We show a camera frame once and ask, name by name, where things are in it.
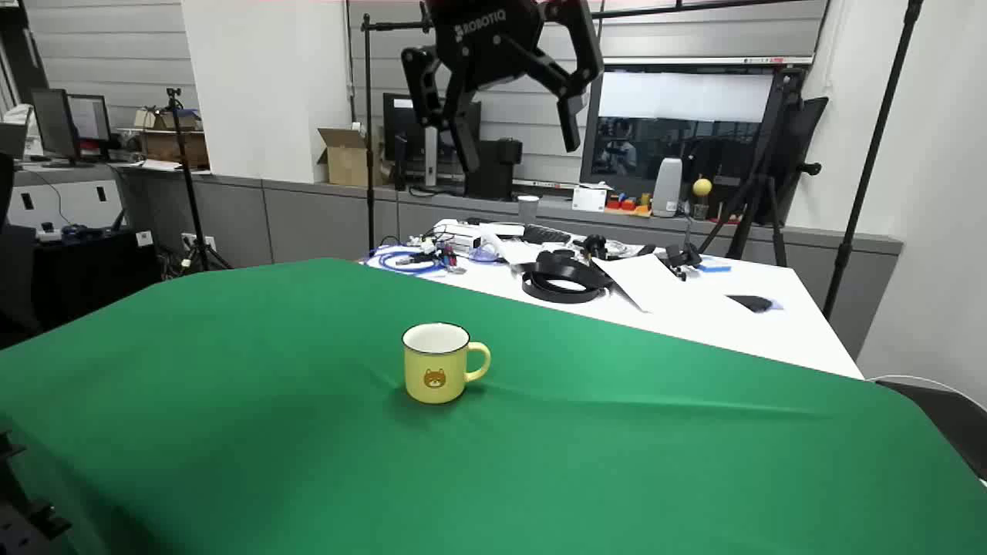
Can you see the computer monitor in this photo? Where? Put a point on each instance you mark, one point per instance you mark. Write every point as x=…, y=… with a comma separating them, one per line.
x=73, y=124

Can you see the white box on counter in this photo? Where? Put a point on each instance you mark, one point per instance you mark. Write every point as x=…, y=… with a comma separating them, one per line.
x=589, y=194

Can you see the black mouse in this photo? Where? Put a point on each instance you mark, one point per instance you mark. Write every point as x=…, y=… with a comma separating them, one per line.
x=757, y=304

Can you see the yellow ball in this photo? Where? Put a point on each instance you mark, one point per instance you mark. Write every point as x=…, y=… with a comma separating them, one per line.
x=700, y=190

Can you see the black camera tripod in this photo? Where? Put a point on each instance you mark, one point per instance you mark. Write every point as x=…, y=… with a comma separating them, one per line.
x=778, y=164

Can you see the yellow ceramic mug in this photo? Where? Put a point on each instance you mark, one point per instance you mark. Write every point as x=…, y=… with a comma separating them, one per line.
x=443, y=361

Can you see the green table cloth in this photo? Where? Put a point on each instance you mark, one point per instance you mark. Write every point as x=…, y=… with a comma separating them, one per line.
x=264, y=413

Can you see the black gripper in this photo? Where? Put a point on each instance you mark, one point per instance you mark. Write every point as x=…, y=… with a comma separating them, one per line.
x=488, y=42

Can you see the white bottle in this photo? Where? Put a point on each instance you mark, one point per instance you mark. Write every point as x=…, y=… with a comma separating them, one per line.
x=668, y=186

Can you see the cardboard box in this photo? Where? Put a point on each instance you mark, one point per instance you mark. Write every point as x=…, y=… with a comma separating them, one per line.
x=342, y=158

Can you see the black light stand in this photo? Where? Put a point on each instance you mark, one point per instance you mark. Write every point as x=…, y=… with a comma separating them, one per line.
x=875, y=146

